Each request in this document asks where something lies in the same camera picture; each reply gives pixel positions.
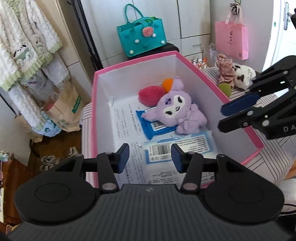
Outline green felt ball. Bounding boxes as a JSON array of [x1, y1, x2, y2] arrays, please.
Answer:
[[218, 83, 232, 98]]

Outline pink floral fabric scrunchie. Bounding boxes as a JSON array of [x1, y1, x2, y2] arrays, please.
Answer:
[[216, 54, 235, 89]]

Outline white tissue pack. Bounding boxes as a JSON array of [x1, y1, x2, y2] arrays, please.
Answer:
[[142, 131, 219, 164]]

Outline purple Kuromi plush toy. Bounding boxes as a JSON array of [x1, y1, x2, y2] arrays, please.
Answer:
[[141, 78, 207, 135]]

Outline white door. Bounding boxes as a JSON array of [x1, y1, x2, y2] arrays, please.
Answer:
[[263, 0, 296, 70]]

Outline white brown plush toy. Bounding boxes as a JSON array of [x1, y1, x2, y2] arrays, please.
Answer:
[[234, 65, 256, 90]]

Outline pair of shoes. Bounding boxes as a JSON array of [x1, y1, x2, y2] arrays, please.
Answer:
[[40, 147, 78, 172]]

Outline pink paper shopping bag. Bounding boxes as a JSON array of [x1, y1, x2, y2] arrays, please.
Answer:
[[215, 4, 249, 60]]

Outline small drink bottles pack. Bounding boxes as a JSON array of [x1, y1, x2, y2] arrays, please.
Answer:
[[192, 58, 208, 70]]

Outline brown paper bag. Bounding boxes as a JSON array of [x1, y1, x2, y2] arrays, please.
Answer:
[[44, 81, 84, 133]]

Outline pink storage box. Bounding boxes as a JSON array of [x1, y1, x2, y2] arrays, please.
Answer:
[[83, 52, 263, 186]]

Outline orange felt ball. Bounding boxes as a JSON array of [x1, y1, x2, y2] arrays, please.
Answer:
[[162, 78, 174, 93]]

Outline blue wet wipes pack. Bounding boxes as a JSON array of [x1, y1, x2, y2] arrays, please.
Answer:
[[135, 107, 177, 140]]

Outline white wardrobe cabinet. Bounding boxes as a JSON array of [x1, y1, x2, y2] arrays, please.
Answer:
[[79, 0, 211, 69]]

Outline red fuzzy plush ball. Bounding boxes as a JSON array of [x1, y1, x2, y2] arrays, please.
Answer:
[[138, 85, 166, 108]]

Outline black suitcase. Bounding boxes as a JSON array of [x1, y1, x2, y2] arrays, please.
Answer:
[[127, 43, 180, 60]]

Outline teal felt tote bag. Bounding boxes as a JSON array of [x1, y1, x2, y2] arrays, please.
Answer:
[[117, 4, 167, 57]]

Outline white green knit cardigan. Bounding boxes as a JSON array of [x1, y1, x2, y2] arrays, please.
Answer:
[[1, 1, 71, 133]]

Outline silver door handle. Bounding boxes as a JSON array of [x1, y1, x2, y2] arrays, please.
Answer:
[[283, 2, 292, 31]]

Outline black hair tie hook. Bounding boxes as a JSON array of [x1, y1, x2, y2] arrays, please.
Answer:
[[230, 0, 242, 16]]

